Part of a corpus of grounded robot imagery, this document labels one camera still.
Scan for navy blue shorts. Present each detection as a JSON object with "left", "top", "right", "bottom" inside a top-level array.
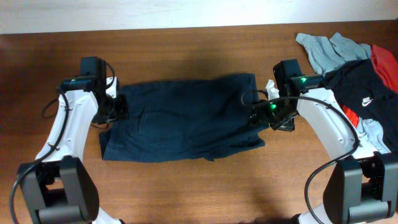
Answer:
[{"left": 99, "top": 73, "right": 268, "bottom": 162}]

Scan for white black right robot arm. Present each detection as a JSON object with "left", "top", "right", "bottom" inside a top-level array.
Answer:
[{"left": 249, "top": 75, "right": 397, "bottom": 223}]

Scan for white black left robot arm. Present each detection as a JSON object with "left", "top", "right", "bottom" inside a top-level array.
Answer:
[{"left": 14, "top": 77, "right": 127, "bottom": 223}]

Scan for grey t-shirt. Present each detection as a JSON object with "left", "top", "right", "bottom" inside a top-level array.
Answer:
[{"left": 295, "top": 32, "right": 390, "bottom": 152}]

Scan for black nike garment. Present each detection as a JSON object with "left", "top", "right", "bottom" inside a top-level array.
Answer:
[{"left": 325, "top": 59, "right": 397, "bottom": 154}]

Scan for red mesh garment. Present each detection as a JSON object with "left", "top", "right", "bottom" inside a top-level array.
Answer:
[{"left": 337, "top": 45, "right": 397, "bottom": 131}]

